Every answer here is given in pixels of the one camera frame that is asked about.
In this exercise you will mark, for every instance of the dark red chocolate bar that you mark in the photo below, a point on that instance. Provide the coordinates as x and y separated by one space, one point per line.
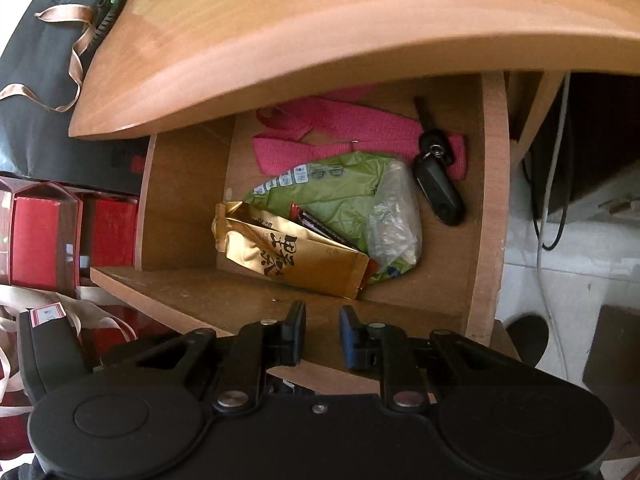
312 222

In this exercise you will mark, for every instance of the brown cardboard box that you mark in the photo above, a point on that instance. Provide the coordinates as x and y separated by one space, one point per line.
612 360

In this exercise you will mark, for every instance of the gold foil packet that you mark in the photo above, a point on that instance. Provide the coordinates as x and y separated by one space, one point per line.
300 265

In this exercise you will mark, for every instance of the dark box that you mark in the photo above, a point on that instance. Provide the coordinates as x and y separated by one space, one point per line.
595 135

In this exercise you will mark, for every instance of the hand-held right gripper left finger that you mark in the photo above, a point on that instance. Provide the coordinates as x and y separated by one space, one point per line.
299 332

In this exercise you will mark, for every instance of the black car key fob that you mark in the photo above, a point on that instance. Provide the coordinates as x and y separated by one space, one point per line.
437 190

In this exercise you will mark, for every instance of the wooden drawer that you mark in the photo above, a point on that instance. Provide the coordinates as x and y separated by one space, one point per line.
190 200

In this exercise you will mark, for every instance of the green snack bag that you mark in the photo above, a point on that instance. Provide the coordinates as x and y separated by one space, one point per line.
340 200

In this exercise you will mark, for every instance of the black gift bag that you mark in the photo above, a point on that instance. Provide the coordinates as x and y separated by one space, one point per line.
40 110

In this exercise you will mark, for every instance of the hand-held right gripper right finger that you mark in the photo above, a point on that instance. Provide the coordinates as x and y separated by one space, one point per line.
348 337

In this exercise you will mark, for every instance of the small red gift box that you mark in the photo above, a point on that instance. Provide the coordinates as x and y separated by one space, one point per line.
112 230

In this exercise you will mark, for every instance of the wooden desk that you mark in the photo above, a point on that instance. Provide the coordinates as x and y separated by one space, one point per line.
300 35

